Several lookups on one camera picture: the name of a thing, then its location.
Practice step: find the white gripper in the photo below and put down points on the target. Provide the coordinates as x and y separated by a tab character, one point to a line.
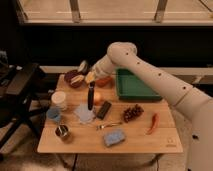
101	69

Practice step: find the black brush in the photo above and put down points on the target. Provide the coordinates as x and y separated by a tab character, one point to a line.
91	95

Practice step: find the white paper cup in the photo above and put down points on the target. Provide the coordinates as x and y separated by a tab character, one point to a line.
58	98

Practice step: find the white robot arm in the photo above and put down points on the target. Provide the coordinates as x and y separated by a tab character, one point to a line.
182	96

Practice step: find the banana in purple bowl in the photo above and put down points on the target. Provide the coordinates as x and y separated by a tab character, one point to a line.
77	79

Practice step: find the red bowl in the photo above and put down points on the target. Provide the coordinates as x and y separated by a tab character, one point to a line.
103	81

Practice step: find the orange apple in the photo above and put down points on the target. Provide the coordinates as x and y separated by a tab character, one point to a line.
97	98

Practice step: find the light blue cloth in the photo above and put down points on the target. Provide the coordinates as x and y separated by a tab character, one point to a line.
84	114

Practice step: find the wooden folding table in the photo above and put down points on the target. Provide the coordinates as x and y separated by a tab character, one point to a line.
84	138

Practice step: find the green plastic tray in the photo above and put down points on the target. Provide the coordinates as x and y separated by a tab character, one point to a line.
130	87

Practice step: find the black rectangular block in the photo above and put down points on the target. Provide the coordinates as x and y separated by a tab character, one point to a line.
103	110

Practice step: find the silver fork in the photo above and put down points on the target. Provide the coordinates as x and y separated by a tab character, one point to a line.
100	127

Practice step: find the dark grape bunch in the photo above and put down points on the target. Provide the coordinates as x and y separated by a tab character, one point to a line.
132	113

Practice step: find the metal can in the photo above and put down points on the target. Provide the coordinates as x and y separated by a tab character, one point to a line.
62	132

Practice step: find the black office chair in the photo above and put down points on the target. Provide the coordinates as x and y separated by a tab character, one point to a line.
18	88

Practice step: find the blue sponge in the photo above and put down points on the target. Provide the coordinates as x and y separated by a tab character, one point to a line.
114	137

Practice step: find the red chili pepper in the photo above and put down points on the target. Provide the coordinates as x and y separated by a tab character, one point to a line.
155	121

